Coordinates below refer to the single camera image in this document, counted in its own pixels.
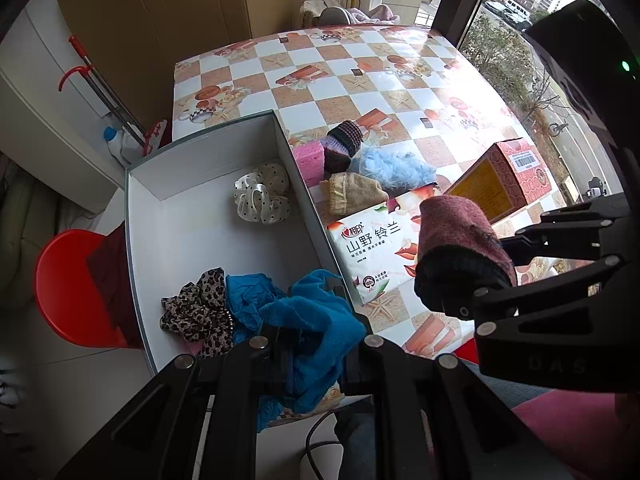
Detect leopard print scrunchie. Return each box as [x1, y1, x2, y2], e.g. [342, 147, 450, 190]
[159, 268, 234, 359]

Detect light blue fluffy scrunchie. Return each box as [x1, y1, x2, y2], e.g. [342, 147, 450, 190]
[346, 145, 439, 197]

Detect blue capped white bottle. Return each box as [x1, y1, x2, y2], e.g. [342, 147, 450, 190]
[102, 126, 132, 162]

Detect black cable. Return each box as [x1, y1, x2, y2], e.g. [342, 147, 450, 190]
[303, 411, 352, 480]

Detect red patterned carton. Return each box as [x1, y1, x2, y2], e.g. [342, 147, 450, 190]
[442, 137, 554, 226]

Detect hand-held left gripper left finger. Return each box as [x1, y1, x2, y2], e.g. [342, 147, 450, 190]
[55, 322, 297, 480]

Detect cream polka dot scrunchie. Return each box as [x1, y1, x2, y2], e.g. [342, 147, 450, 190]
[232, 162, 292, 225]

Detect grey cardboard box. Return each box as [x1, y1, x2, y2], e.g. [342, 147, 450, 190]
[123, 109, 374, 413]

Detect red handled mop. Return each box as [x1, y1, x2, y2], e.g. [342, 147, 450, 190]
[56, 34, 169, 157]

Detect white cabinet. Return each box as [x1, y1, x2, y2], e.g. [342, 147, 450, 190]
[0, 7, 148, 217]

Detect red plastic stool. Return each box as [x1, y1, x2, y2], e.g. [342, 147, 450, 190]
[34, 229, 147, 351]

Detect teal blue towel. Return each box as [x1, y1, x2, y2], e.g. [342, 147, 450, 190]
[256, 268, 369, 434]

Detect brown cardboard sheet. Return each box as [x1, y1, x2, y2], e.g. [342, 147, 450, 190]
[54, 0, 328, 137]

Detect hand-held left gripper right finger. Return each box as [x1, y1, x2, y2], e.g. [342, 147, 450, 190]
[325, 279, 571, 480]

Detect beige sofa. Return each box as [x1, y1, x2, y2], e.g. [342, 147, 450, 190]
[0, 167, 58, 283]

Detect floral tissue box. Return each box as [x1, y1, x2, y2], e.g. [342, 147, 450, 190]
[326, 185, 442, 309]

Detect checkered patterned tablecloth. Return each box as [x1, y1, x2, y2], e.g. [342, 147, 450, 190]
[171, 24, 596, 361]

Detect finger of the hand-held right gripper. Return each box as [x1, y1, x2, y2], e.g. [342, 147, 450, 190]
[499, 191, 640, 267]
[439, 254, 627, 322]

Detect chair with clothes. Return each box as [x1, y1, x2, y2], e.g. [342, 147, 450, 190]
[299, 0, 402, 29]

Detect beige cloth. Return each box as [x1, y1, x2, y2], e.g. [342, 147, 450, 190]
[319, 171, 391, 219]

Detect dark red sock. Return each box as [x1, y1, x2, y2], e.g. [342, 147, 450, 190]
[413, 194, 518, 319]

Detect roadside trees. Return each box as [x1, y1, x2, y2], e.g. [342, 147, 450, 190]
[459, 14, 553, 108]

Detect purple maroon knitted sock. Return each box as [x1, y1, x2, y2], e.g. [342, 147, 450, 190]
[323, 119, 366, 179]

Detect person's right forearm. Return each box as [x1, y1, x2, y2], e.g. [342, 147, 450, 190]
[511, 388, 640, 480]

